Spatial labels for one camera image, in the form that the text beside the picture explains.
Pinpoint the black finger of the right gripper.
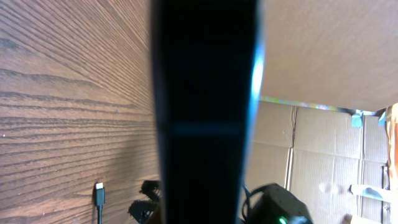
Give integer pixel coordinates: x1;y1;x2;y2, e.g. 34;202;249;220
128;180;161;224

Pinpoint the smartphone with blue screen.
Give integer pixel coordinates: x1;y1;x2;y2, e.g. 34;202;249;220
150;0;265;223

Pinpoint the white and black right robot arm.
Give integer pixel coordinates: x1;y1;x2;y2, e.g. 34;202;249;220
128;180;313;224

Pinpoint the black USB charger cable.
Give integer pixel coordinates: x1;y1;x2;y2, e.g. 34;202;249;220
93;182;106;224

